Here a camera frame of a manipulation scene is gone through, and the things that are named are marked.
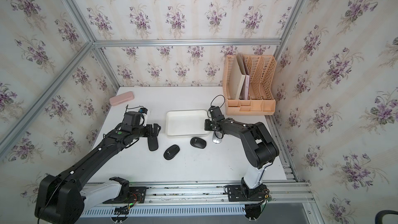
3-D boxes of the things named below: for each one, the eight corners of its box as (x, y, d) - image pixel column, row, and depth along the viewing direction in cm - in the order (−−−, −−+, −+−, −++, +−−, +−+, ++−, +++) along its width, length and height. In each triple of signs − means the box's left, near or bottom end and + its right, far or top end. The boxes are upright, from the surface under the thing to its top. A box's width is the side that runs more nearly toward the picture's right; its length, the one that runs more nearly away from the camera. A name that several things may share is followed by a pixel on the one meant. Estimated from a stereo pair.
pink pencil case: (111, 106, 111) (110, 104, 109) (110, 101, 115) (108, 98, 112) (135, 98, 117) (134, 95, 115) (133, 93, 120) (132, 90, 118)
